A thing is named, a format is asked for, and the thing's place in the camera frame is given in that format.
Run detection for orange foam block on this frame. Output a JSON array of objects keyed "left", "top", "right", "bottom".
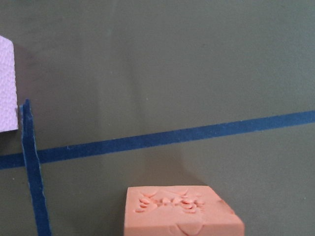
[{"left": 124, "top": 185, "right": 245, "bottom": 236}]

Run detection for brown paper table cover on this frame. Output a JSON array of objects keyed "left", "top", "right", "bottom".
[{"left": 0, "top": 0, "right": 315, "bottom": 236}]

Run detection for pink foam block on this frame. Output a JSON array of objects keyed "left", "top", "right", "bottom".
[{"left": 0, "top": 36, "right": 18, "bottom": 132}]

